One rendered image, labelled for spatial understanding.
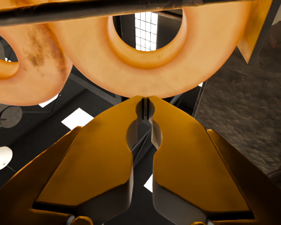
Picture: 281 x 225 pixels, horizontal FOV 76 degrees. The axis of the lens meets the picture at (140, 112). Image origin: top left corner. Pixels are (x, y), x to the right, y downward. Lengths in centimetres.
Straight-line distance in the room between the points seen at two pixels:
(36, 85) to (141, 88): 11
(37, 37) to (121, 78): 8
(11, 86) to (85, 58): 10
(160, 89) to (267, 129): 43
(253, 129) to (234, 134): 6
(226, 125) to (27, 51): 55
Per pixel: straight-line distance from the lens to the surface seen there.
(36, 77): 22
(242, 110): 56
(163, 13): 702
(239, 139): 65
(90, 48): 18
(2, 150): 532
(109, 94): 633
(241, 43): 18
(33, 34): 19
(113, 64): 18
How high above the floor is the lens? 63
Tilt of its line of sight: 50 degrees up
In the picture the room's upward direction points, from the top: 179 degrees clockwise
